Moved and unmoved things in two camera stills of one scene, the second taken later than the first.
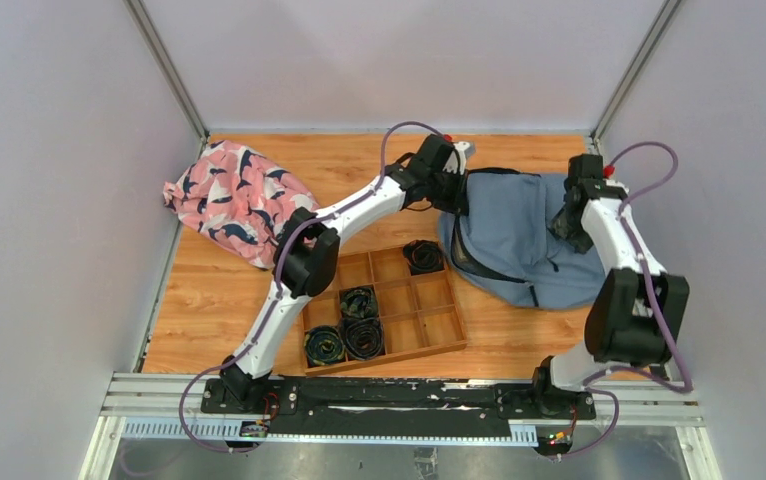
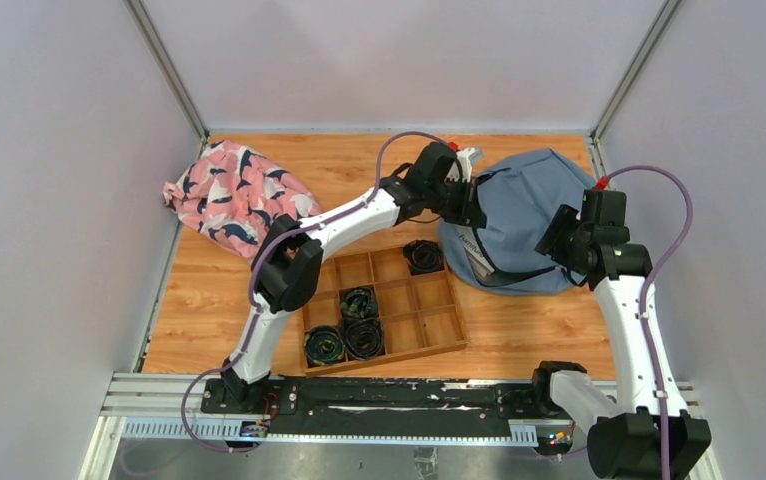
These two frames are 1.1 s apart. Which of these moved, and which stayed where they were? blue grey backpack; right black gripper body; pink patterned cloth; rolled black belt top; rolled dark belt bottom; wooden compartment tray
Moved: blue grey backpack; right black gripper body
Stayed: wooden compartment tray; rolled dark belt bottom; rolled black belt top; pink patterned cloth
